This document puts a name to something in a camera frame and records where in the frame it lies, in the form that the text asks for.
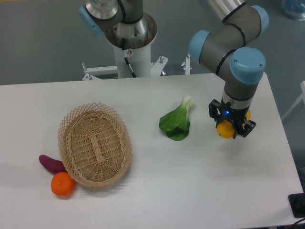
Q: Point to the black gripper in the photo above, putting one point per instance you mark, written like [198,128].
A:
[234,112]

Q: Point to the yellow mango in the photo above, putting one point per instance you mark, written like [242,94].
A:
[225,129]

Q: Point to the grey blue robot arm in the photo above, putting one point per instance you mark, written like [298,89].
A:
[225,53]

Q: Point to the green bok choy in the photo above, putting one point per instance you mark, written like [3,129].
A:
[176,123]

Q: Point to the black device at table edge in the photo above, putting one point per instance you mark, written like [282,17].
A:
[297,204]

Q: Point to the blue object in corner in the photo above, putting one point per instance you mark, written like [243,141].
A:
[295,9]

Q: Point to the woven wicker basket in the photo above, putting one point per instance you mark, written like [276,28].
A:
[94,145]

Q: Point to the orange tangerine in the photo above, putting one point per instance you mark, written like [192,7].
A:
[62,184]

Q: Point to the purple sweet potato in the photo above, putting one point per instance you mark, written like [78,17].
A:
[52,165]

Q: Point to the white frame at right edge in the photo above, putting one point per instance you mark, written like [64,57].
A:
[292,107]

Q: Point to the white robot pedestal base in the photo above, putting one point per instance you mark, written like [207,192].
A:
[132,49]

